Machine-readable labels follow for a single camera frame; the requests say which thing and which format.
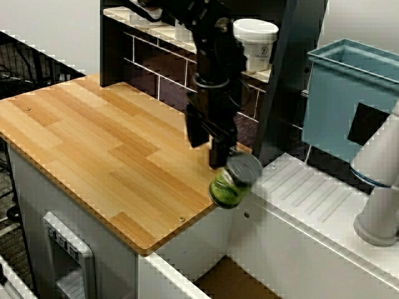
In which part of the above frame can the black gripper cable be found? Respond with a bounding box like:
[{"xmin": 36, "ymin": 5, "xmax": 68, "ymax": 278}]
[{"xmin": 229, "ymin": 77, "xmax": 250, "ymax": 110}]

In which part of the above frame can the wooden countertop board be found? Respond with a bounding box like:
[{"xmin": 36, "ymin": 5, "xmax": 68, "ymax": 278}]
[{"xmin": 0, "ymin": 73, "xmax": 255, "ymax": 257}]

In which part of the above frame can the white toy kitchen cabinet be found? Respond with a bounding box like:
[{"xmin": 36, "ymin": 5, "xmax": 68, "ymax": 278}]
[{"xmin": 5, "ymin": 136, "xmax": 140, "ymax": 299}]

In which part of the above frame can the grey dispenser panel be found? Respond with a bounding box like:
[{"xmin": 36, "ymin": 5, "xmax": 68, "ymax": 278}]
[{"xmin": 42, "ymin": 211, "xmax": 96, "ymax": 299}]

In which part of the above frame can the white toy sink unit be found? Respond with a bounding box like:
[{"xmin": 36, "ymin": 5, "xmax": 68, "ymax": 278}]
[{"xmin": 137, "ymin": 152, "xmax": 399, "ymax": 299}]

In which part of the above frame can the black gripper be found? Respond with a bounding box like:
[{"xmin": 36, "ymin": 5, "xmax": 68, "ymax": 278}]
[{"xmin": 186, "ymin": 81, "xmax": 243, "ymax": 171}]

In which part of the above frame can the black wire rack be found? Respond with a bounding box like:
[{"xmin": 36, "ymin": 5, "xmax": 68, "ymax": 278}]
[{"xmin": 0, "ymin": 30, "xmax": 85, "ymax": 101}]

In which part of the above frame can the black square sticker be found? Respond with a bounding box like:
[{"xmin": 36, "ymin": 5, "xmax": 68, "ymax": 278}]
[{"xmin": 347, "ymin": 102, "xmax": 390, "ymax": 146}]

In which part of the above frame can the grey toy faucet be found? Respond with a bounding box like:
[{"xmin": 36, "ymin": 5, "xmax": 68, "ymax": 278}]
[{"xmin": 349, "ymin": 99, "xmax": 399, "ymax": 248}]

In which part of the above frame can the green can with silver lid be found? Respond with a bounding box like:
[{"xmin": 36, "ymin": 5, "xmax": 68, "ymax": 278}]
[{"xmin": 208, "ymin": 152, "xmax": 264, "ymax": 209}]

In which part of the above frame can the blue plastic bin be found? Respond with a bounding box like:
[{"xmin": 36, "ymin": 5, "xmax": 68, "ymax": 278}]
[{"xmin": 301, "ymin": 37, "xmax": 399, "ymax": 163}]

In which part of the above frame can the white lidded jar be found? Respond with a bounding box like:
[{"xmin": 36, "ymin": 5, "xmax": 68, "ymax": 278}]
[{"xmin": 233, "ymin": 18, "xmax": 279, "ymax": 73}]

